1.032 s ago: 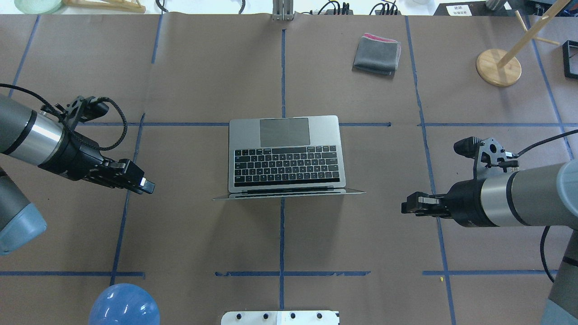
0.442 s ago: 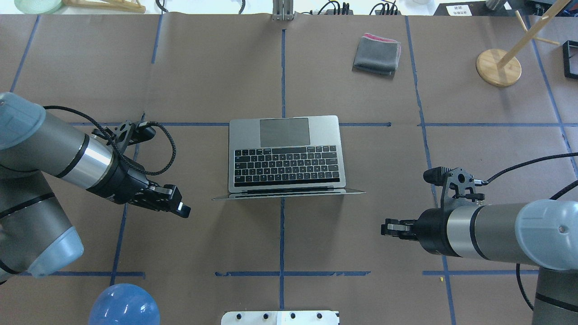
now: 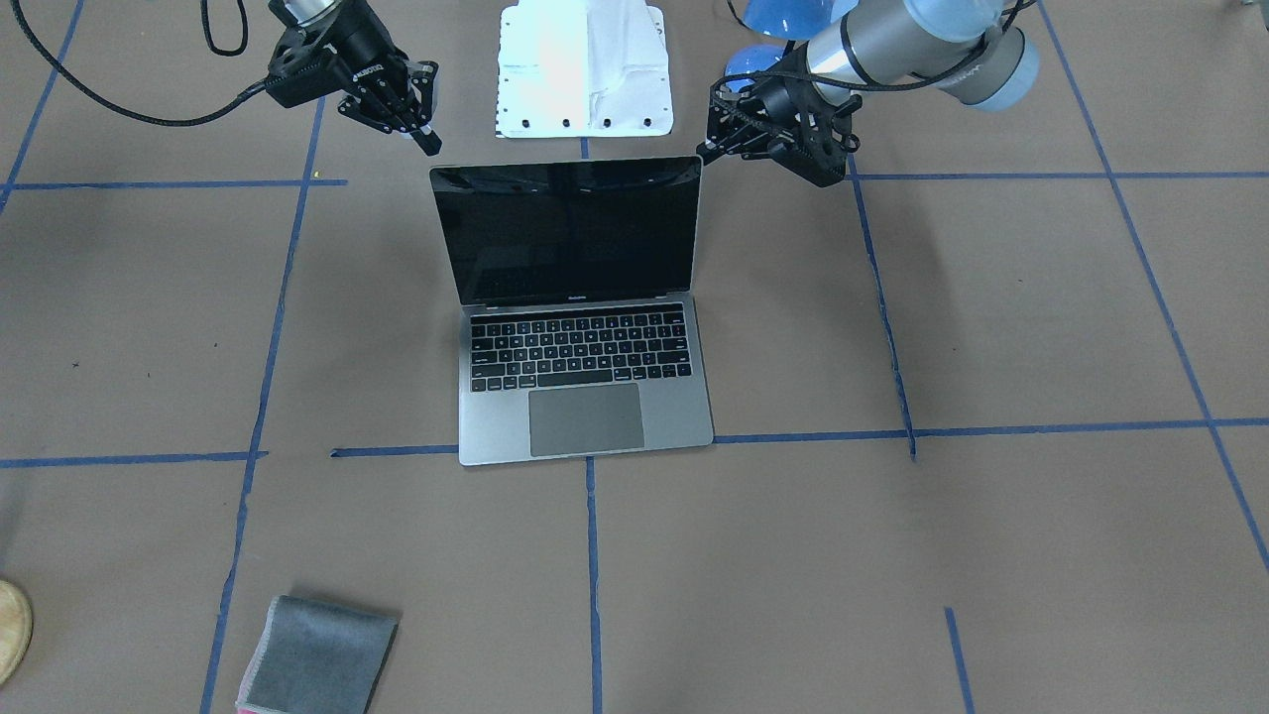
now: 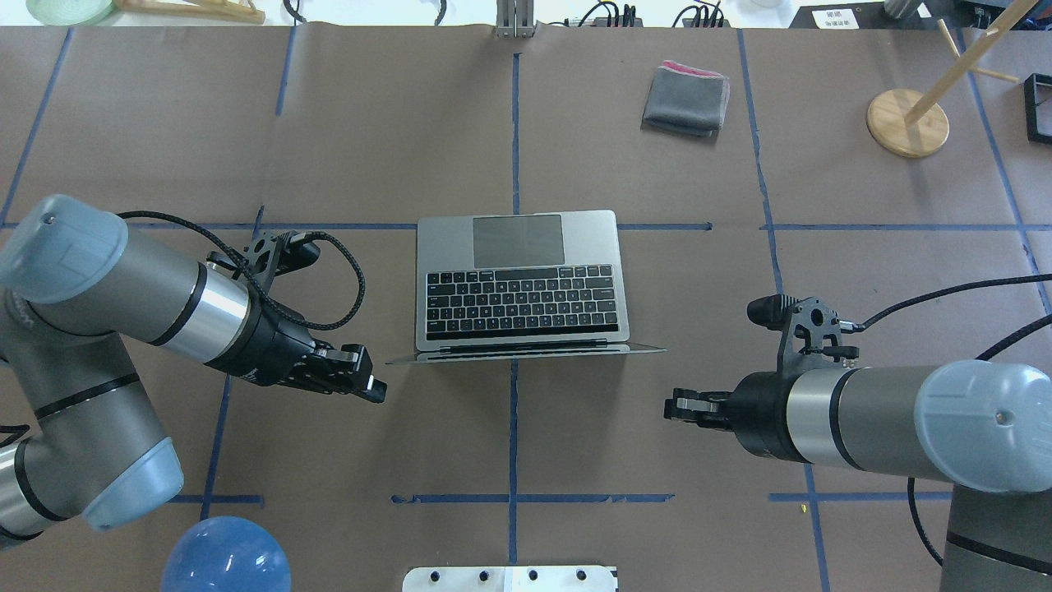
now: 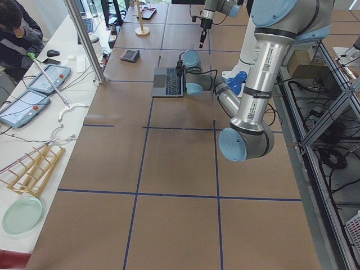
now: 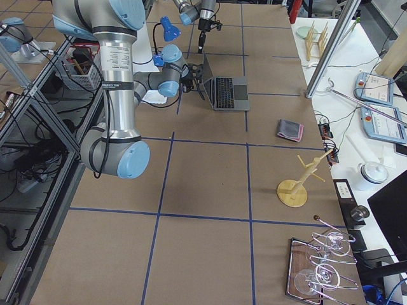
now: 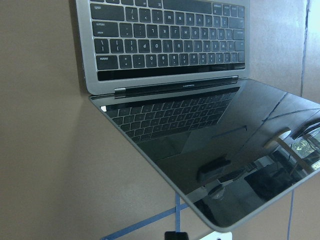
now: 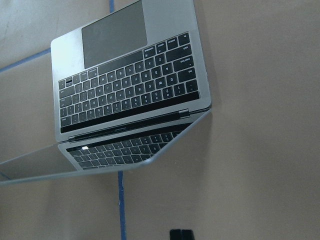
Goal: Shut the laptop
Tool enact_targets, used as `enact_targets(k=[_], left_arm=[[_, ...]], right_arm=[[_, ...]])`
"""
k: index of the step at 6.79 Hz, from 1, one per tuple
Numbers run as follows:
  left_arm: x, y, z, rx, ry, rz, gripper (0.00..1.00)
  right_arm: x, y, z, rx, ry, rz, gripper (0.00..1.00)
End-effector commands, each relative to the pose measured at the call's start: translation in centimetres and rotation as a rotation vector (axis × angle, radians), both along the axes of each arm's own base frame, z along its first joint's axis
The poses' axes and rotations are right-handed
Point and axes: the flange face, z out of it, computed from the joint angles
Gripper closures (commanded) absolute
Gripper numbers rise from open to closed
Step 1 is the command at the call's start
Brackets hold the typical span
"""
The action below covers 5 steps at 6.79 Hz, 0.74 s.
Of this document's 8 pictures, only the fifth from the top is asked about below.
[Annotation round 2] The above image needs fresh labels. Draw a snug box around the wooden dish rack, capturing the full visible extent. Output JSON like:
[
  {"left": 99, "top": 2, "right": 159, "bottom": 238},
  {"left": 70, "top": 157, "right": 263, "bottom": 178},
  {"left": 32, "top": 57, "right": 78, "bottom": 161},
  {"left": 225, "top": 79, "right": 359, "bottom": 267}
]
[{"left": 1, "top": 144, "right": 65, "bottom": 197}]

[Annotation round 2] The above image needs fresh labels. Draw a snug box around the teach pendant tablet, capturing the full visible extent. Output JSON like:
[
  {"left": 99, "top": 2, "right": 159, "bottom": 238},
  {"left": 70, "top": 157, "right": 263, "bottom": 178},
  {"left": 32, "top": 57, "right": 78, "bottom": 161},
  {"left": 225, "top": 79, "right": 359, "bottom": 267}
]
[
  {"left": 1, "top": 90, "right": 50, "bottom": 128},
  {"left": 26, "top": 63, "right": 72, "bottom": 95}
]

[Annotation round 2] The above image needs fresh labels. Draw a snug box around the white basket with tools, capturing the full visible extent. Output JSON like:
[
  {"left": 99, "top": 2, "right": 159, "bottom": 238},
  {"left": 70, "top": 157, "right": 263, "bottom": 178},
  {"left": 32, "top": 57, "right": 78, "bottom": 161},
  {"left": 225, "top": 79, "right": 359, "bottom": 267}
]
[{"left": 344, "top": 209, "right": 359, "bottom": 264}]

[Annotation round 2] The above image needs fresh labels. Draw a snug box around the folded grey pink cloth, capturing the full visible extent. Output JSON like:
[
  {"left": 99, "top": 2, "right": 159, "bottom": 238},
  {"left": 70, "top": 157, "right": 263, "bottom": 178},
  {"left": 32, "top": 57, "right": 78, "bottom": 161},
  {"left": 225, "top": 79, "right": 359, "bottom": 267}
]
[{"left": 120, "top": 49, "right": 140, "bottom": 63}]

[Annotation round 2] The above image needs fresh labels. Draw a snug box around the black smartphone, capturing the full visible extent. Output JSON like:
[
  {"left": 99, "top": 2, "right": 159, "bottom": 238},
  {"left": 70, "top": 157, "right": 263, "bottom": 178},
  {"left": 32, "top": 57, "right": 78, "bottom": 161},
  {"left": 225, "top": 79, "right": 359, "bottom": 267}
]
[{"left": 42, "top": 58, "right": 61, "bottom": 65}]

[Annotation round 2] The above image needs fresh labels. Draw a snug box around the black computer mouse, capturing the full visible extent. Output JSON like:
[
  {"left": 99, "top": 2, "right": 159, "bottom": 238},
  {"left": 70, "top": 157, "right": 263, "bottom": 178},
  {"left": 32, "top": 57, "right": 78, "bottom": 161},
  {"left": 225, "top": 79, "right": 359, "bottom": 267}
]
[{"left": 47, "top": 49, "right": 60, "bottom": 57}]

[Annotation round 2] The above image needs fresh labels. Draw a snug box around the grey laptop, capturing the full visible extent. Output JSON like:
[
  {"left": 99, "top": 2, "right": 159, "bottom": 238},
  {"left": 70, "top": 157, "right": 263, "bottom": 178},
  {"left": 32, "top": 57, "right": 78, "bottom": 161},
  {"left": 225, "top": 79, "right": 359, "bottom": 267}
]
[{"left": 152, "top": 67, "right": 185, "bottom": 98}]

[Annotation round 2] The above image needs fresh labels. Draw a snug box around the lower teach pendant tablet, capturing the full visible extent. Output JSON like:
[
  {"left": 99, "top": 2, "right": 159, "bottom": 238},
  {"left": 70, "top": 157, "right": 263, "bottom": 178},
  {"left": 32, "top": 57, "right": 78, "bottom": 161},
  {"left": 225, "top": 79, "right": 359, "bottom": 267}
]
[{"left": 1, "top": 90, "right": 50, "bottom": 128}]

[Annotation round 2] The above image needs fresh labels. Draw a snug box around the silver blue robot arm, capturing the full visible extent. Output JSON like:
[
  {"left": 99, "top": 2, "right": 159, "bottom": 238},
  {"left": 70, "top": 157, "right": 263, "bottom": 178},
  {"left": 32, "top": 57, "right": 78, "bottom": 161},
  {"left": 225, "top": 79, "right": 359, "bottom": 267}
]
[
  {"left": 177, "top": 1, "right": 334, "bottom": 161},
  {"left": 199, "top": 0, "right": 240, "bottom": 48}
]

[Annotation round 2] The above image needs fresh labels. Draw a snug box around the seated person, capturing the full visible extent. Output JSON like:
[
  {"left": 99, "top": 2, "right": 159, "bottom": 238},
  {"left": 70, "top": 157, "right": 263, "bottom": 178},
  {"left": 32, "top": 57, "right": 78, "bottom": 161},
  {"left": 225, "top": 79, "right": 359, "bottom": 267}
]
[{"left": 1, "top": 0, "right": 44, "bottom": 82}]

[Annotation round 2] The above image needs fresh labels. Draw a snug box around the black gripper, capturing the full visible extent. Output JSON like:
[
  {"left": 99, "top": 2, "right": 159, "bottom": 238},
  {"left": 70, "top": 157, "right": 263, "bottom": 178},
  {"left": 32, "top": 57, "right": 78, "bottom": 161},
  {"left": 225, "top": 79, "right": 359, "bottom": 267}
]
[{"left": 199, "top": 10, "right": 214, "bottom": 48}]

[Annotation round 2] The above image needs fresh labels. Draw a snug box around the wooden mug tree stand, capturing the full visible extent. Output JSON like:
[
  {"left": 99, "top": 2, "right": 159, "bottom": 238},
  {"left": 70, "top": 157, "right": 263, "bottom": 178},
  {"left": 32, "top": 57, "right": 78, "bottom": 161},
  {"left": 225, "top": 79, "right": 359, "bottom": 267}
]
[{"left": 134, "top": 0, "right": 150, "bottom": 37}]

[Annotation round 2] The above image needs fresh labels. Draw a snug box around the upper teach pendant tablet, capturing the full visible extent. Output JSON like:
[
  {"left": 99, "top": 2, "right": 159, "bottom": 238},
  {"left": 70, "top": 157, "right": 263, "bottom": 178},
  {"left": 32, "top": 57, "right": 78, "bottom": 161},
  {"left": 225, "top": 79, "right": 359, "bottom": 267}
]
[{"left": 26, "top": 63, "right": 72, "bottom": 95}]

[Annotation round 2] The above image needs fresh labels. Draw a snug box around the pale green plate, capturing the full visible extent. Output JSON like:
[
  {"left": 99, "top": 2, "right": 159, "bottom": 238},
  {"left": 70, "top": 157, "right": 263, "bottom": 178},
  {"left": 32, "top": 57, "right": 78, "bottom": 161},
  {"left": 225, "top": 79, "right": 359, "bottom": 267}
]
[{"left": 2, "top": 196, "right": 43, "bottom": 235}]

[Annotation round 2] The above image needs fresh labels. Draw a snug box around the aluminium frame post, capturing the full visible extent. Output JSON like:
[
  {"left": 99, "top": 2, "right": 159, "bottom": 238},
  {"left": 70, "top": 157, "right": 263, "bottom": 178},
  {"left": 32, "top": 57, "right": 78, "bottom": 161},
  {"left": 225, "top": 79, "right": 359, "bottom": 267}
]
[{"left": 64, "top": 0, "right": 106, "bottom": 84}]

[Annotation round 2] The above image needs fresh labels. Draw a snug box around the reacher grabber stick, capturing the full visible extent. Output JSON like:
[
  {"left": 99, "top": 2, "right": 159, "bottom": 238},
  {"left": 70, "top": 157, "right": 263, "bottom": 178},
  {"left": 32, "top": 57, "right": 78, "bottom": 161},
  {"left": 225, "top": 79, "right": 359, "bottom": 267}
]
[{"left": 27, "top": 53, "right": 89, "bottom": 123}]

